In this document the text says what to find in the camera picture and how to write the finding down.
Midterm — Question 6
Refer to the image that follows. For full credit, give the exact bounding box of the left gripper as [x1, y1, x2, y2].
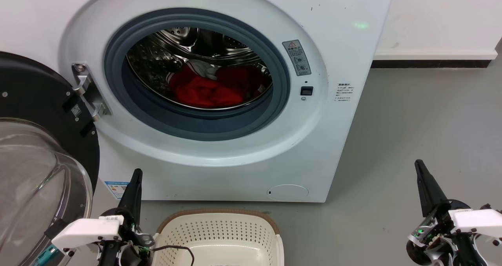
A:
[98, 169, 155, 266]

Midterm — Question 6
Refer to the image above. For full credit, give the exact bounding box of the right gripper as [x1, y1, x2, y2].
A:
[406, 160, 486, 266]

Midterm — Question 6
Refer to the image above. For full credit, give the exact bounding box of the red cloth garment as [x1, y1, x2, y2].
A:
[169, 60, 271, 109]

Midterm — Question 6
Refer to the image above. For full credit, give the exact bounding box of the cream perforated laundry basket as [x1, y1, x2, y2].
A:
[151, 209, 285, 266]

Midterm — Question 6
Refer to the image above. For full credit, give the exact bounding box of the stainless steel washing machine drum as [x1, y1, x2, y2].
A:
[126, 27, 273, 110]

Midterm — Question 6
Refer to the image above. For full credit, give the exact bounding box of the black round glass washer door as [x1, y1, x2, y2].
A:
[0, 51, 100, 266]

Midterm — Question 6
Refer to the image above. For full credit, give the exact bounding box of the blue energy label sticker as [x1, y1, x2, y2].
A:
[104, 181, 130, 200]

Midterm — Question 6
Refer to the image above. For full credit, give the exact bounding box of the grey rubber door gasket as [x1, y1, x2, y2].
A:
[104, 8, 291, 142]

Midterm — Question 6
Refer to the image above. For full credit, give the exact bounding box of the white front-load washing machine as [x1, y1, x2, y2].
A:
[0, 0, 397, 203]

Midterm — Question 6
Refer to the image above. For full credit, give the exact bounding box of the silver metal door hinge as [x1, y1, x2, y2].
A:
[71, 63, 112, 121]

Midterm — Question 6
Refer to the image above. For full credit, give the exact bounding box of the white and black baseboard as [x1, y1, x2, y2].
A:
[371, 48, 498, 69]

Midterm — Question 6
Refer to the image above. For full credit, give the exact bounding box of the round white filter cover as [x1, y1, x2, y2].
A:
[267, 184, 309, 202]

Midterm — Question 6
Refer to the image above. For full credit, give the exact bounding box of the grey warning sticker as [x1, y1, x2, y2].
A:
[282, 40, 312, 77]

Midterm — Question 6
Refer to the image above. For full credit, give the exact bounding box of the thin black cable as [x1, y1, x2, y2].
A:
[151, 245, 195, 266]

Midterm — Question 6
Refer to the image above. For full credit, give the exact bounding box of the teal cable connector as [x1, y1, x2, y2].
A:
[33, 246, 59, 266]

